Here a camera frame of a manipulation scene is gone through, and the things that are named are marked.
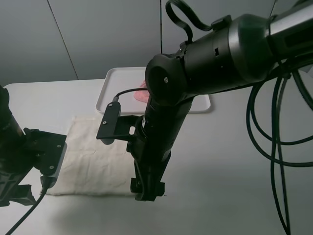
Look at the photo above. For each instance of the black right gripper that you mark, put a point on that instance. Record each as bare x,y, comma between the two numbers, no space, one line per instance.
150,161

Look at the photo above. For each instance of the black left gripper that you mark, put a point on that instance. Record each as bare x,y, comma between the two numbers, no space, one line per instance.
17,158

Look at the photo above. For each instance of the white towel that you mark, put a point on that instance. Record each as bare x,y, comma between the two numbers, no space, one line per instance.
91,167

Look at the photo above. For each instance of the pink towel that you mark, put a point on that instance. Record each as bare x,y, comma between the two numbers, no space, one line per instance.
142,96

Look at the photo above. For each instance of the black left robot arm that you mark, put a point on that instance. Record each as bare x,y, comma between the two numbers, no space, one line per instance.
9,126

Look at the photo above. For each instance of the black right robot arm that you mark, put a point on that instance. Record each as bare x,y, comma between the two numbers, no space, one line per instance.
227,55

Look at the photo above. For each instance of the white plastic tray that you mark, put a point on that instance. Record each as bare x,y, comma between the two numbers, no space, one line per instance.
121,79

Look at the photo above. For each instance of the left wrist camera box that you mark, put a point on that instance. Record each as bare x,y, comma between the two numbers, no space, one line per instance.
50,150

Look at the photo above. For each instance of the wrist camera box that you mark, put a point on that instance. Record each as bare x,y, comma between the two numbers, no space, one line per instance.
114,126
50,150

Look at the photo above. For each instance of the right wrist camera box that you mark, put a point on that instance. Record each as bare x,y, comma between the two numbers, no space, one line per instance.
114,126

